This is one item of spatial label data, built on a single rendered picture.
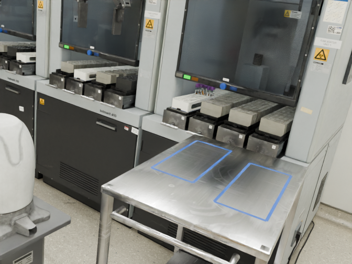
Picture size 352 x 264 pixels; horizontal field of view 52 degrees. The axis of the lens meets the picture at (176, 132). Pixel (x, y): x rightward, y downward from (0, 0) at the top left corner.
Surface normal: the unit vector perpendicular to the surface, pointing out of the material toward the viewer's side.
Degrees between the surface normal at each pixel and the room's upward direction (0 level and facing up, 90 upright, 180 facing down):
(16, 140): 67
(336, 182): 90
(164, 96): 90
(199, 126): 90
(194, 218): 0
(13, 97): 90
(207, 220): 0
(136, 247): 0
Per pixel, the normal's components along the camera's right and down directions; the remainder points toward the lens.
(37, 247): 0.83, 0.29
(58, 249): 0.14, -0.94
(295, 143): -0.54, 0.20
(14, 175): 0.70, 0.26
